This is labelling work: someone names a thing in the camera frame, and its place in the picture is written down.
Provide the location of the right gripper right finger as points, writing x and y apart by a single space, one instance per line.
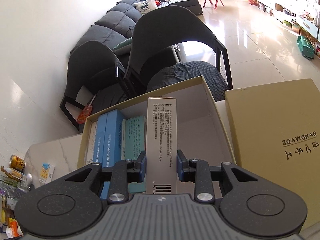
203 175

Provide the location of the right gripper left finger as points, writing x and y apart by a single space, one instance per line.
119 176

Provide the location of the tall white medicine box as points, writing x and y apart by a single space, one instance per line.
161 146

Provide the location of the tan handmade box lid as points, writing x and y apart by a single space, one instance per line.
275 134

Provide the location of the teal medicine box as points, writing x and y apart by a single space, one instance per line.
133 137

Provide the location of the open cardboard box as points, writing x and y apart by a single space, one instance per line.
201 133

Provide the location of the red hanging tag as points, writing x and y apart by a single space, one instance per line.
85 112

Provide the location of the small beach picture box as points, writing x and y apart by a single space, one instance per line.
46 173

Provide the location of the far black dining chair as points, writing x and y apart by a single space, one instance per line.
94 66

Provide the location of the black dining chair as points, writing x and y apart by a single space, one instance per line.
149 69
94 66

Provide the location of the yellow drink can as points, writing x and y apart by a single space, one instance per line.
17 163

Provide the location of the near black dining chair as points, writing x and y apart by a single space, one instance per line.
149 69

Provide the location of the grey sofa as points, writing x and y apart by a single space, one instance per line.
118 24

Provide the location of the green shopping bag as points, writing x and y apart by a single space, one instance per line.
305 47

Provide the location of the deer print pillow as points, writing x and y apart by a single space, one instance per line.
146 6

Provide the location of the white tv cabinet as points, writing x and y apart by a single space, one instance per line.
301 14

